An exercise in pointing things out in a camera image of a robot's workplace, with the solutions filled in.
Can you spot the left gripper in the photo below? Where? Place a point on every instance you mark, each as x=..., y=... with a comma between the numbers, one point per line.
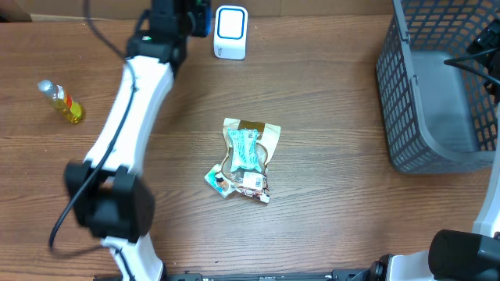
x=197, y=14

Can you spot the teal snack bar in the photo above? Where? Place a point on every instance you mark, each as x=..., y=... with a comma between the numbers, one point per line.
x=244, y=150

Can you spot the brown snack packet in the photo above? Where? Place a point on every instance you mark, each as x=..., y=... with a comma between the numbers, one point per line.
x=266, y=144

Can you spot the yellow liquid bottle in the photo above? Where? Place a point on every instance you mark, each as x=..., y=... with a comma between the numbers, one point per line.
x=62, y=102

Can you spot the teal tissue pack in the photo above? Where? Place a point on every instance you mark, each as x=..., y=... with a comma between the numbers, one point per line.
x=222, y=185

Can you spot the white barcode snack packet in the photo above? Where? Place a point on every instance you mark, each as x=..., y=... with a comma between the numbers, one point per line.
x=253, y=185

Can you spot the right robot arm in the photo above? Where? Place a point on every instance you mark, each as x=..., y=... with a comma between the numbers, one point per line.
x=453, y=254

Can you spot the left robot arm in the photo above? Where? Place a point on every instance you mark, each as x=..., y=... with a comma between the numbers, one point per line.
x=107, y=193

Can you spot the white barcode scanner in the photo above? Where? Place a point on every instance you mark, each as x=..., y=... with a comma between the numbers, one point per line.
x=230, y=34

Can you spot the grey plastic basket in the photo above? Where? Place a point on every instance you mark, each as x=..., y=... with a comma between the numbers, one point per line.
x=438, y=79

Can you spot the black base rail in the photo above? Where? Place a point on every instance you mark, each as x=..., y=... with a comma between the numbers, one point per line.
x=335, y=275

